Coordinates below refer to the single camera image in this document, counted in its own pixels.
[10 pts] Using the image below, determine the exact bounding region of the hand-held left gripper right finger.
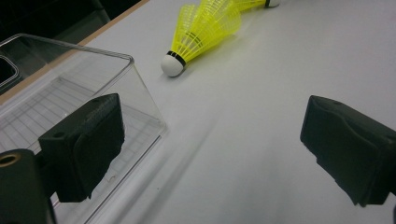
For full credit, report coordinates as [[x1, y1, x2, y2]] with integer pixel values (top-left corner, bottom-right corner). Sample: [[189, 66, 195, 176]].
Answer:
[[300, 95, 396, 208]]

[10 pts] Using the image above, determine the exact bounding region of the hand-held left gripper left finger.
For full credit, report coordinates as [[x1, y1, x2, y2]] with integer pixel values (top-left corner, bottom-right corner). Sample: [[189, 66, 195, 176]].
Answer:
[[38, 92, 126, 203]]

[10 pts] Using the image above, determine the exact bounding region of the clear plastic container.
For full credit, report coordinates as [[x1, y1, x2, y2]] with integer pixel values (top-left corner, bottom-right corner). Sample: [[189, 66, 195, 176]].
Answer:
[[0, 33, 168, 224]]

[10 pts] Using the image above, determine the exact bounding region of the yellow shuttlecock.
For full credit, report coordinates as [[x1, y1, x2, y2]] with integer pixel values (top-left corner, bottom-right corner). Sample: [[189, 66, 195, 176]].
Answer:
[[200, 0, 282, 20], [161, 3, 243, 78]]

